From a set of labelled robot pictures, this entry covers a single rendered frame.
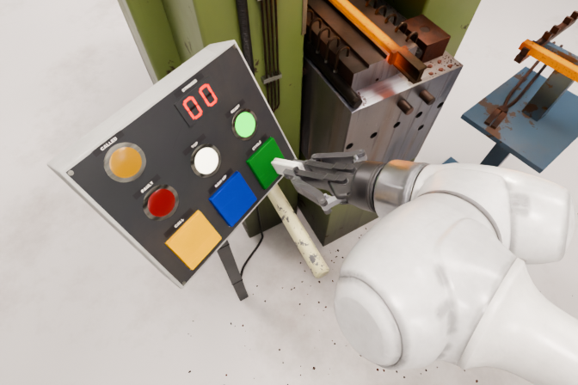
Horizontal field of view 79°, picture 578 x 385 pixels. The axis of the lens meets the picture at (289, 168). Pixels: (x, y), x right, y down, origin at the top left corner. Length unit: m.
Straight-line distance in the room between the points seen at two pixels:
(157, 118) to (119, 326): 1.29
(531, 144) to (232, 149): 1.03
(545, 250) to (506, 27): 2.86
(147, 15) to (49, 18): 2.17
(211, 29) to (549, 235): 0.69
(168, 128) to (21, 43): 2.72
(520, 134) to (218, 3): 1.04
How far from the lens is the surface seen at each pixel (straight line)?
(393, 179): 0.48
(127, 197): 0.57
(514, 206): 0.42
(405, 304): 0.28
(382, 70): 0.99
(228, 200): 0.64
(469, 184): 0.42
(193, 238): 0.63
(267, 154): 0.68
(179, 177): 0.59
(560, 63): 1.24
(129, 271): 1.80
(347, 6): 1.10
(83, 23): 3.23
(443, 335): 0.30
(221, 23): 0.83
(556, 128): 1.49
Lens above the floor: 1.58
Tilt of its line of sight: 56 degrees down
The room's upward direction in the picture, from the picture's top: straight up
